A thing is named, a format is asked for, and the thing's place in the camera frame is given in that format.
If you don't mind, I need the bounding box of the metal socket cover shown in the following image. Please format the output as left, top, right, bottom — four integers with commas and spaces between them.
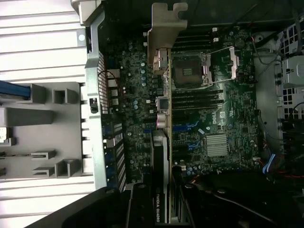
228, 46, 240, 80

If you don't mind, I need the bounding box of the green motherboard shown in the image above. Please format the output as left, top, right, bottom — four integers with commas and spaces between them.
102, 23, 262, 186

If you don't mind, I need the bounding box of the open black PC case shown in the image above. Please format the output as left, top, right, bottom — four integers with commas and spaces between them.
76, 0, 304, 228

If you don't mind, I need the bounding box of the hard disk with blue bracket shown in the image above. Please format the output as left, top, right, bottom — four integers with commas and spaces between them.
0, 79, 31, 105

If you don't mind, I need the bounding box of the black plastic air shroud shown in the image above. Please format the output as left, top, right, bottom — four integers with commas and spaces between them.
190, 170, 304, 228

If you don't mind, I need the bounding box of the silver chipset heat sink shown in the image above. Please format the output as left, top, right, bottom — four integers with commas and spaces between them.
205, 133, 230, 158

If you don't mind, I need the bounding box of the grey parts rack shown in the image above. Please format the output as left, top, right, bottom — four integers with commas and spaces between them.
0, 80, 94, 179

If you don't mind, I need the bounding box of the CPU socket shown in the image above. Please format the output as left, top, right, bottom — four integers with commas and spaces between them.
172, 52, 213, 90

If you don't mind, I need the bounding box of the blue expansion slot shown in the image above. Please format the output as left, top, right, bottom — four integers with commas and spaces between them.
172, 124, 200, 133

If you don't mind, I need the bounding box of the silver drive cage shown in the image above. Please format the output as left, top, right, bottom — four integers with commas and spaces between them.
273, 23, 304, 134

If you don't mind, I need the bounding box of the blue flat wire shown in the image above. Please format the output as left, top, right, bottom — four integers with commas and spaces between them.
262, 153, 276, 173

